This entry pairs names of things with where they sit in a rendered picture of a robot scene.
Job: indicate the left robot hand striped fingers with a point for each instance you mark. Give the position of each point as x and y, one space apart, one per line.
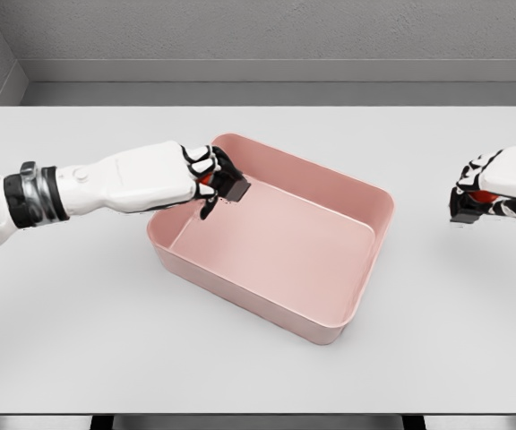
173 174

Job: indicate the right robot hand striped fingers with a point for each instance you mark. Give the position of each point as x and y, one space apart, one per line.
513 172

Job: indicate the grey industrial switch red button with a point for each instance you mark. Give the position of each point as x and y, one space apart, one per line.
464 217
238 189

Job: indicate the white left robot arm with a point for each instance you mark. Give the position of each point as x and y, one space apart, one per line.
92 183

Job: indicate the pink rectangular plastic basket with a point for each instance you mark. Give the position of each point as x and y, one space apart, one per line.
285 251

